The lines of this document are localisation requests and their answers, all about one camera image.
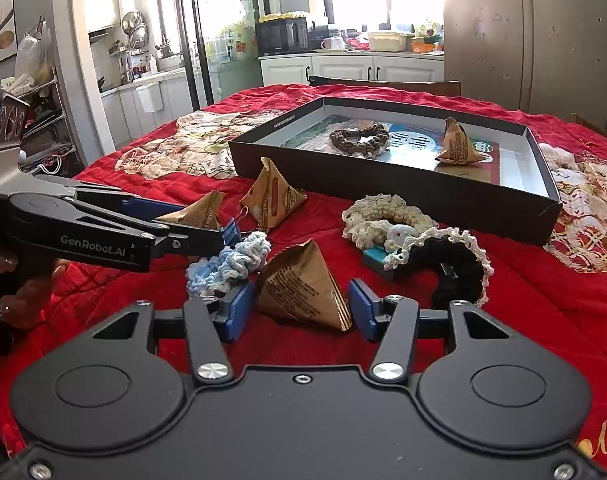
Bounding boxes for white kitchen cabinet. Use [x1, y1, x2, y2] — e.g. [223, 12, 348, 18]
[260, 52, 445, 101]

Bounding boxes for person's left hand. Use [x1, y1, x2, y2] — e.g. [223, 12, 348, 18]
[0, 252, 69, 333]

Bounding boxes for blue binder clip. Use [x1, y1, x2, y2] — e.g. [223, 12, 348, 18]
[220, 206, 250, 251]

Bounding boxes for grey refrigerator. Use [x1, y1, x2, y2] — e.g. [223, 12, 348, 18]
[443, 0, 607, 131]

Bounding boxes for metal storage rack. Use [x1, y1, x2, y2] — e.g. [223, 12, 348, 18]
[0, 74, 78, 173]

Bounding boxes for black scrunchie with cream lace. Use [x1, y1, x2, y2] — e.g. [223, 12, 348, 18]
[383, 226, 494, 311]

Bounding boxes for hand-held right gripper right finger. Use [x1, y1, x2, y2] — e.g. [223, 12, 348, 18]
[347, 278, 517, 386]

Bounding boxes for white plastic bag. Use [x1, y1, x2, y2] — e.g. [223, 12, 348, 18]
[16, 29, 53, 86]

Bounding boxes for brown pyramid paper packet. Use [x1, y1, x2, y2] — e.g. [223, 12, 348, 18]
[435, 116, 485, 166]
[240, 156, 307, 233]
[155, 190, 225, 232]
[256, 238, 353, 332]

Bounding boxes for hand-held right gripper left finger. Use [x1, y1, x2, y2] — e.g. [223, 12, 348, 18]
[91, 280, 257, 386]

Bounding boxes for black cardboard box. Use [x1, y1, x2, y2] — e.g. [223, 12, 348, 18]
[228, 95, 564, 247]

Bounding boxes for cream plastic container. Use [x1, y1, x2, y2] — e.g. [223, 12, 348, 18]
[367, 31, 414, 52]

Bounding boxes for red printed blanket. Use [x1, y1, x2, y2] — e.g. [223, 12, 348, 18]
[0, 82, 607, 471]

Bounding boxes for brown crochet scrunchie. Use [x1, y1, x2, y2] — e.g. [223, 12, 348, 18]
[329, 122, 390, 158]

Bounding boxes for black microwave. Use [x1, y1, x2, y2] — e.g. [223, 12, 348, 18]
[255, 16, 309, 57]

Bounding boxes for white hanging bin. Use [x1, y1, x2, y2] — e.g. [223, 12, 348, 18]
[136, 82, 164, 113]

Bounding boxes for cream crochet scrunchie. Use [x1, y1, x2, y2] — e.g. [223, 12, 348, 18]
[341, 193, 439, 256]

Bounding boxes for teal binder clip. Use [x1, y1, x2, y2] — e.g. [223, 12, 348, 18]
[362, 246, 409, 281]

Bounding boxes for blue and white crochet scrunchie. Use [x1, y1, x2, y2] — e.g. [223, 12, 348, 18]
[185, 231, 273, 301]

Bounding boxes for stainless steel bowls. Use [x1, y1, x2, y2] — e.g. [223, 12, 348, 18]
[120, 9, 150, 52]

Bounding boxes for dark wooden chair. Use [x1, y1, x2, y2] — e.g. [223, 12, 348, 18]
[307, 75, 461, 97]

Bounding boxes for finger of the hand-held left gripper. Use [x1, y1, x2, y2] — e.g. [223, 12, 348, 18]
[76, 211, 228, 263]
[34, 174, 185, 221]

